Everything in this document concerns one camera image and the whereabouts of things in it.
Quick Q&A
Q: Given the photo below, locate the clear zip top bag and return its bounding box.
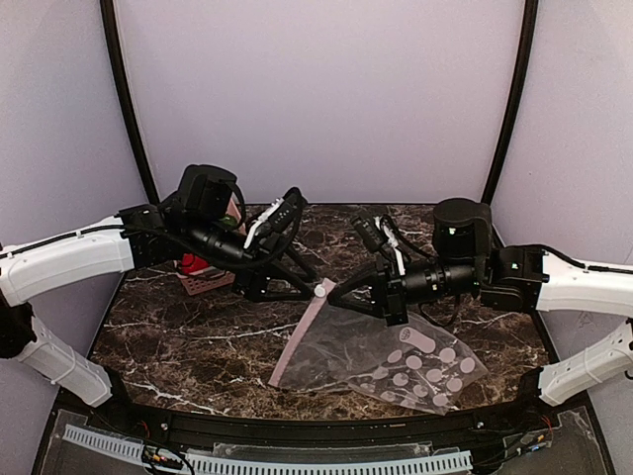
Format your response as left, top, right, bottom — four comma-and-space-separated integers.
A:
268, 279, 488, 415

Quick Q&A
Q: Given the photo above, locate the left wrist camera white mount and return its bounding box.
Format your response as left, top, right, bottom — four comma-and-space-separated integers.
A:
243, 187, 306, 249

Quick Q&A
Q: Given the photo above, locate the left black frame post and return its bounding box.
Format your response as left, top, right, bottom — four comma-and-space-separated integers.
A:
99, 0, 159, 204

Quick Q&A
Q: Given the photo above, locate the pink plastic basket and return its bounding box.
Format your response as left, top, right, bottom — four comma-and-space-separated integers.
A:
173, 194, 242, 296

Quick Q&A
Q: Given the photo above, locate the green toy vegetable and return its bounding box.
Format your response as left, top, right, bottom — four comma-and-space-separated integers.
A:
222, 215, 238, 229

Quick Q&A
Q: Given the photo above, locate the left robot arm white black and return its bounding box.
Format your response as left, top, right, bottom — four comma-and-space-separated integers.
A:
1, 164, 317, 408

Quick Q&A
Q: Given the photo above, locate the black front rail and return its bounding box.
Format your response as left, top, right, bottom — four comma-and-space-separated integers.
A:
84, 401, 557, 451

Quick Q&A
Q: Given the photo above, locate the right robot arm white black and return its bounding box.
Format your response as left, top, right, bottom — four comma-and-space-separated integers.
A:
327, 198, 632, 407

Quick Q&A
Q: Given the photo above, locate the right black frame post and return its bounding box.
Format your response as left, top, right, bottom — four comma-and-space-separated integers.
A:
481, 0, 539, 206

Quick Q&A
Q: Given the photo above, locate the white slotted cable duct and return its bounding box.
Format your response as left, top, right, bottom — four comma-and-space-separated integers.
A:
61, 425, 474, 474

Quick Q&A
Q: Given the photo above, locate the black frame post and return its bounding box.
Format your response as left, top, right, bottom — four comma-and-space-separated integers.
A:
481, 0, 539, 206
99, 0, 159, 204

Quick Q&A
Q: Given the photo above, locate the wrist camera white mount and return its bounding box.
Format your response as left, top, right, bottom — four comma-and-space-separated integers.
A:
351, 214, 406, 276
243, 187, 306, 249

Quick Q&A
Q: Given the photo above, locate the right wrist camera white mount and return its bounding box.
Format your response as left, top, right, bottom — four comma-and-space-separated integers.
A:
351, 214, 406, 276

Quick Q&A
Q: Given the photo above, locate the red toy food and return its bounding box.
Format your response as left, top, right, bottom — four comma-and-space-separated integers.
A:
177, 253, 209, 275

